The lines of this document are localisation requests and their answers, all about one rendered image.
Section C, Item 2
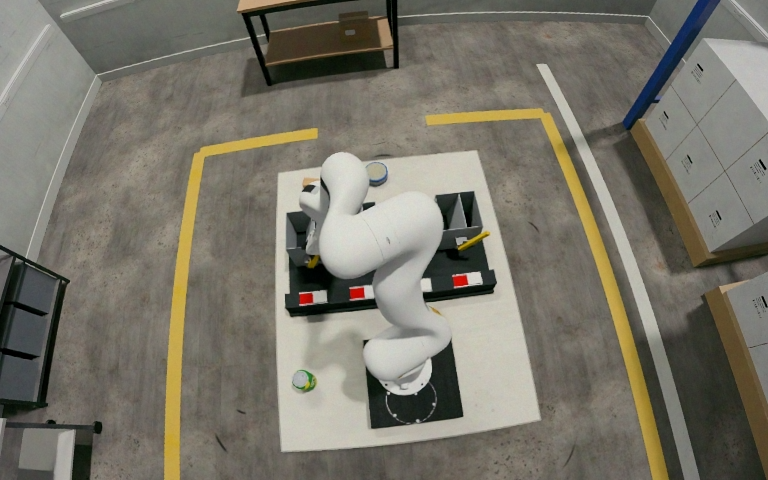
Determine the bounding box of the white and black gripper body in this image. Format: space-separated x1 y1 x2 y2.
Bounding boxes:
306 228 320 255

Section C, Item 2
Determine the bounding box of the small round tin with blue rim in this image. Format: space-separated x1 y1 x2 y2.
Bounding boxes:
365 162 388 186

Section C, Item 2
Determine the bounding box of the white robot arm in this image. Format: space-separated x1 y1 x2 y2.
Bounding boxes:
299 152 452 395

